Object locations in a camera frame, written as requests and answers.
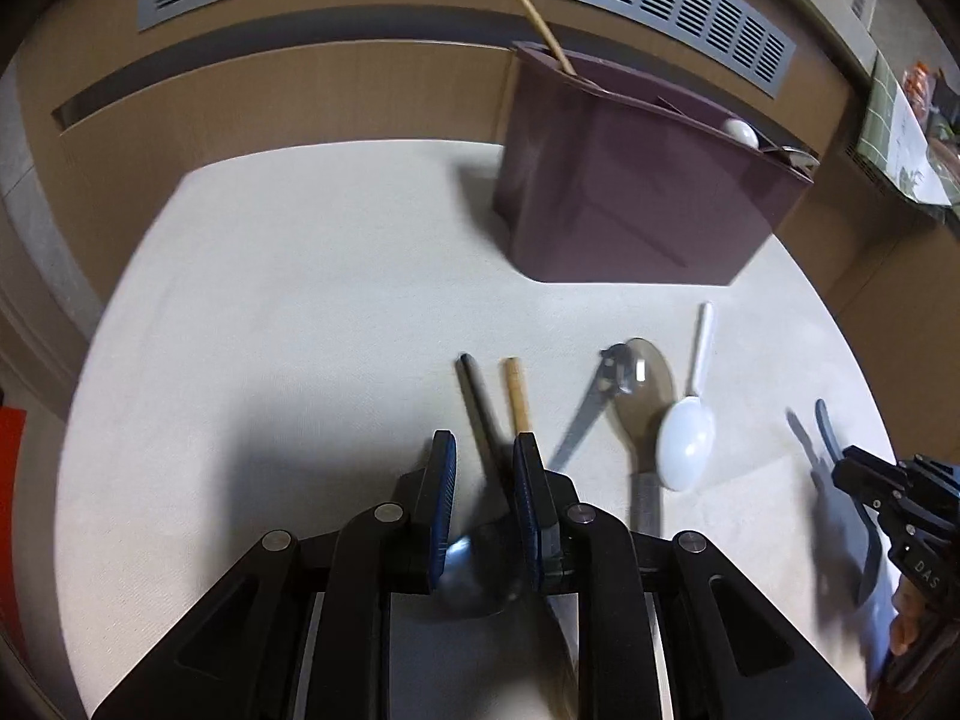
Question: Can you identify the translucent grey spoon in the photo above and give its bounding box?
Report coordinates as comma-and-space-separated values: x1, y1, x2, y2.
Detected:
611, 336, 674, 537

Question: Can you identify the green checked cloth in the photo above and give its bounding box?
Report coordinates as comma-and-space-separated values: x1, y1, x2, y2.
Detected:
855, 52, 955, 207

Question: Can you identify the red snack bag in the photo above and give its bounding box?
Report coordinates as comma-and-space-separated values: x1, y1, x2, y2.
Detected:
904, 64, 936, 119

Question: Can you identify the white tablecloth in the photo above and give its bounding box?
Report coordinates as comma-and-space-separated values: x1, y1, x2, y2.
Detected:
56, 139, 901, 720

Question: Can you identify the small steel spoon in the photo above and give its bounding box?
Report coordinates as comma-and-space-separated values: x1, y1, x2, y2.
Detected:
763, 144, 820, 175

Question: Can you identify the wooden kitchen counter cabinet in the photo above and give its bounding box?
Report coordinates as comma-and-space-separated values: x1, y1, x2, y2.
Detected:
0, 0, 960, 421

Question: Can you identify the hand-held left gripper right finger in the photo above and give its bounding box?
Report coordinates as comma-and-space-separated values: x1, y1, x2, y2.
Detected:
511, 431, 875, 720

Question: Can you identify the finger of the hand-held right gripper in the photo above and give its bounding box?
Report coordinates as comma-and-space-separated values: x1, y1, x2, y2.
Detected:
831, 445, 912, 515

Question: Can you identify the person's right hand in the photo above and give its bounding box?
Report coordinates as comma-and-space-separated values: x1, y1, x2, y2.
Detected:
891, 577, 931, 657

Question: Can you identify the blue-grey rice paddle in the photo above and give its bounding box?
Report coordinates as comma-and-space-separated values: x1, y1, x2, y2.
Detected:
814, 399, 882, 608

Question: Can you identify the white plastic spoon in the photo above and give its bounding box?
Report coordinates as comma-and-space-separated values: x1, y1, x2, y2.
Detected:
655, 302, 719, 494

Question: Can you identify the maroon plastic utensil holder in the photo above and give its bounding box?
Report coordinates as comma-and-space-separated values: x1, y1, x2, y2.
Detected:
491, 41, 818, 287

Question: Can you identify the red floor mat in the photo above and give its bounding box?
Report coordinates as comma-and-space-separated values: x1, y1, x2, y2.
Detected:
0, 405, 29, 653

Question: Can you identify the black-handled steel spoon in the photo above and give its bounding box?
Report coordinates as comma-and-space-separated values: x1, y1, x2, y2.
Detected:
442, 352, 530, 620

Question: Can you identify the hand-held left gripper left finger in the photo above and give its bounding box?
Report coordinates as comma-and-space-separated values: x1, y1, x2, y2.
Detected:
90, 429, 458, 720

